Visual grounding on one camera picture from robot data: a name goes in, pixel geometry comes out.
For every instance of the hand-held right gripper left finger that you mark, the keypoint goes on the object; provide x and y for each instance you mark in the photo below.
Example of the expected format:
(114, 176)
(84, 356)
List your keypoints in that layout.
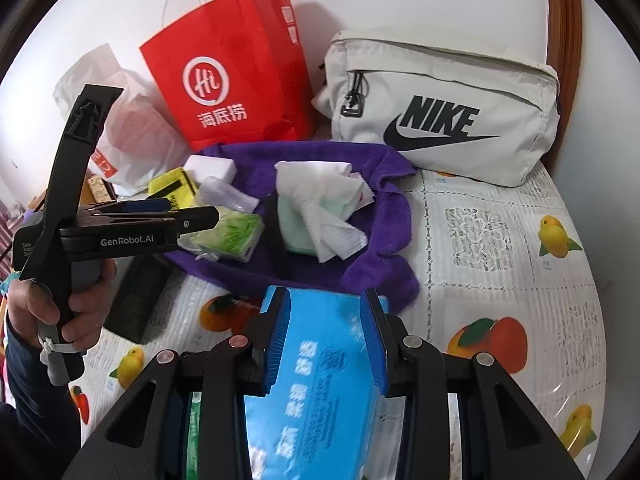
(276, 340)

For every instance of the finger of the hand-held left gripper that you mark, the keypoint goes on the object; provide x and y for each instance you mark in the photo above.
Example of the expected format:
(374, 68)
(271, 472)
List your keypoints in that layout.
(145, 205)
(200, 220)

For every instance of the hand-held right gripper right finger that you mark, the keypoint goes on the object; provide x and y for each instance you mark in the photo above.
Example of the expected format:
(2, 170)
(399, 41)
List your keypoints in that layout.
(374, 345)

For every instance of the small green tissue packet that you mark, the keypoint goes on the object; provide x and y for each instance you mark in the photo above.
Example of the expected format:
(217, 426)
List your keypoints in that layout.
(235, 232)

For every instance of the yellow black pouch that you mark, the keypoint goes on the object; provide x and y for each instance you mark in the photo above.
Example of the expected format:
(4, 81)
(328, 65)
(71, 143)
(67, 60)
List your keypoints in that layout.
(172, 177)

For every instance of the black rectangular box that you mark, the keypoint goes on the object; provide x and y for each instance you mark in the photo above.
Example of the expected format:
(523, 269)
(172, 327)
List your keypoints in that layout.
(135, 300)

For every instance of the blue tissue pack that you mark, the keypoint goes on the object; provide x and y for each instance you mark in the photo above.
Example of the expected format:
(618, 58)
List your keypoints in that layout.
(325, 385)

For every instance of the white paper towel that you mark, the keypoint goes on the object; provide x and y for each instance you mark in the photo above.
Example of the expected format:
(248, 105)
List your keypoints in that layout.
(320, 185)

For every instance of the green wet wipe pack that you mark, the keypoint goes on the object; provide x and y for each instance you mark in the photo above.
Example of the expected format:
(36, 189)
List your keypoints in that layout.
(192, 435)

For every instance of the person's left forearm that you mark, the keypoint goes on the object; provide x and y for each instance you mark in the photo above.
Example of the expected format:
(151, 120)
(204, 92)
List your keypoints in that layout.
(35, 410)

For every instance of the person's left hand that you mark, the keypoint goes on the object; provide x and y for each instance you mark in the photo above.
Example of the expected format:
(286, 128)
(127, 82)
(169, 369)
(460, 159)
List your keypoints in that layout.
(25, 305)

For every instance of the brown cardboard box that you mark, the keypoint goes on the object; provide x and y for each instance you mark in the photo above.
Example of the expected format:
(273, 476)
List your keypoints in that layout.
(100, 190)

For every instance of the white sponge block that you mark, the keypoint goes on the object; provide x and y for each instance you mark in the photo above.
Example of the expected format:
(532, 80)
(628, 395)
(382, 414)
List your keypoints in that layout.
(210, 166)

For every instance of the white plastic bag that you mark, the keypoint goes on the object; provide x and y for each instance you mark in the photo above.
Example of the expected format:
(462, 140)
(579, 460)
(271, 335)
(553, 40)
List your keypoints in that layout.
(135, 140)

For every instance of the purple towel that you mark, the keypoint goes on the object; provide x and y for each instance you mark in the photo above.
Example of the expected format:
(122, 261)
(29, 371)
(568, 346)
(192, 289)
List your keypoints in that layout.
(370, 260)

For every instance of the fruit print tablecloth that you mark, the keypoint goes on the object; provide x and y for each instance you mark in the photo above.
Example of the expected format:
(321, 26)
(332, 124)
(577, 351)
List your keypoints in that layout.
(500, 270)

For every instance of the red paper bag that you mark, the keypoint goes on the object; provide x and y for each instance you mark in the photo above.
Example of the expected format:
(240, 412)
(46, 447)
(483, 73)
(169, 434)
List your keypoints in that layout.
(235, 60)

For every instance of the beige waist bag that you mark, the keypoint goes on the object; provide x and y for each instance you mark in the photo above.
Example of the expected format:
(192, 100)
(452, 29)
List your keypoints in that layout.
(500, 100)

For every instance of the brown wooden frame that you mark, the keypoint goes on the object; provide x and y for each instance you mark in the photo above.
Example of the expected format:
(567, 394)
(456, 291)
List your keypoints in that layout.
(562, 60)

